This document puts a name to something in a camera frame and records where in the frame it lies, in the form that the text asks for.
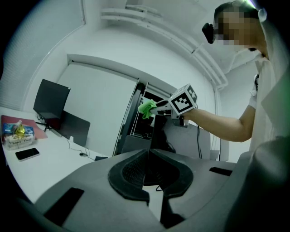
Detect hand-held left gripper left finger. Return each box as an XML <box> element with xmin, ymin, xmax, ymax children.
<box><xmin>34</xmin><ymin>148</ymin><xmax>165</xmax><ymax>232</ymax></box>

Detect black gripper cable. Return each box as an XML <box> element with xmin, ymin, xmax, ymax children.
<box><xmin>196</xmin><ymin>126</ymin><xmax>203</xmax><ymax>160</ymax></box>

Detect dark window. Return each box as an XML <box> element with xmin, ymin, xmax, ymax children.
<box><xmin>112</xmin><ymin>82</ymin><xmax>177</xmax><ymax>157</ymax></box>

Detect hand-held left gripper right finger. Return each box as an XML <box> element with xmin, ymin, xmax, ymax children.
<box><xmin>149</xmin><ymin>148</ymin><xmax>238</xmax><ymax>229</ymax></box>

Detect yellow wrapped ornament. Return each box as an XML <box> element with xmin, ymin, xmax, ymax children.
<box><xmin>11</xmin><ymin>119</ymin><xmax>27</xmax><ymax>137</ymax></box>

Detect green cloth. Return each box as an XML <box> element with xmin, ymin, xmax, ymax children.
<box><xmin>137</xmin><ymin>98</ymin><xmax>157</xmax><ymax>120</ymax></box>

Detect black head camera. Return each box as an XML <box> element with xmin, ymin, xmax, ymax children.
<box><xmin>202</xmin><ymin>22</ymin><xmax>218</xmax><ymax>44</ymax></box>

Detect black smartphone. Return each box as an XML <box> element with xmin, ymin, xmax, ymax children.
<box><xmin>15</xmin><ymin>147</ymin><xmax>41</xmax><ymax>162</ymax></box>

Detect white ceiling pipes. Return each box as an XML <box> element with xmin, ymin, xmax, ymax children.
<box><xmin>99</xmin><ymin>3</ymin><xmax>228</xmax><ymax>161</ymax></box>

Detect blue packet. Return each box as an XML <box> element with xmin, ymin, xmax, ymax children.
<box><xmin>2</xmin><ymin>123</ymin><xmax>35</xmax><ymax>137</ymax></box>

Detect white blind cords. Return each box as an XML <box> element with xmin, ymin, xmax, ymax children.
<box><xmin>113</xmin><ymin>82</ymin><xmax>149</xmax><ymax>157</ymax></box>

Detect wide dark grey monitor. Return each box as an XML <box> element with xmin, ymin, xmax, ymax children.
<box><xmin>121</xmin><ymin>135</ymin><xmax>155</xmax><ymax>156</ymax></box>

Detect person's right forearm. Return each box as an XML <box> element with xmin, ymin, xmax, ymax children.
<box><xmin>183</xmin><ymin>108</ymin><xmax>254</xmax><ymax>143</ymax></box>

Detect person's white shirt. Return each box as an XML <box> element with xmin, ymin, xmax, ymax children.
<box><xmin>248</xmin><ymin>48</ymin><xmax>290</xmax><ymax>164</ymax></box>

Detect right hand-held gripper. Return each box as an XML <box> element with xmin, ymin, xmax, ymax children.
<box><xmin>150</xmin><ymin>83</ymin><xmax>199</xmax><ymax>128</ymax></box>

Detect small black monitor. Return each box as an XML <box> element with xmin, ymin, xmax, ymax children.
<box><xmin>33</xmin><ymin>78</ymin><xmax>71</xmax><ymax>133</ymax></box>

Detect white roller blind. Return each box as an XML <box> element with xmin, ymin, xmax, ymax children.
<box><xmin>56</xmin><ymin>61</ymin><xmax>139</xmax><ymax>157</ymax></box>

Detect thin black cable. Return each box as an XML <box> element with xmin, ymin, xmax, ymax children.
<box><xmin>67</xmin><ymin>138</ymin><xmax>97</xmax><ymax>161</ymax></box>

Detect red laptop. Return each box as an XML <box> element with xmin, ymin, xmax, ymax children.
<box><xmin>1</xmin><ymin>115</ymin><xmax>48</xmax><ymax>140</ymax></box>

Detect person's head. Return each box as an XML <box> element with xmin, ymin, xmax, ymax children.
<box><xmin>214</xmin><ymin>1</ymin><xmax>271</xmax><ymax>60</ymax></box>

